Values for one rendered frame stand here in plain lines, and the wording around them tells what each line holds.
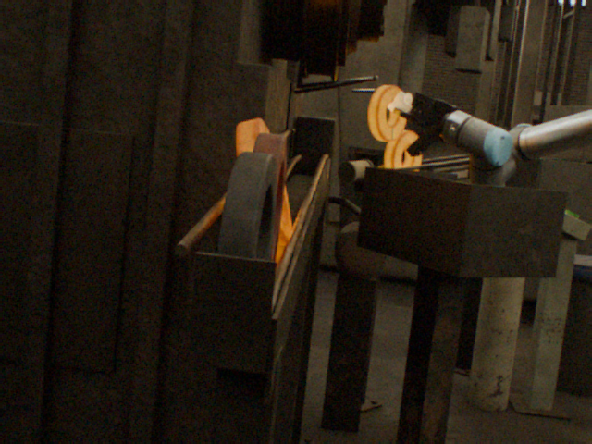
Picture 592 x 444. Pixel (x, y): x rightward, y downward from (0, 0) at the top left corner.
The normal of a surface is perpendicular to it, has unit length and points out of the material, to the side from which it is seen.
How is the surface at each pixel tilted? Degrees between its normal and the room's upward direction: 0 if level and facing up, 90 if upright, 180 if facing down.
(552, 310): 90
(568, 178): 90
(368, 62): 90
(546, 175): 90
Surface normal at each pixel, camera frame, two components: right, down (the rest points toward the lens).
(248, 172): 0.04, -0.73
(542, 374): -0.07, 0.11
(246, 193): 0.00, -0.50
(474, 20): -0.31, 0.08
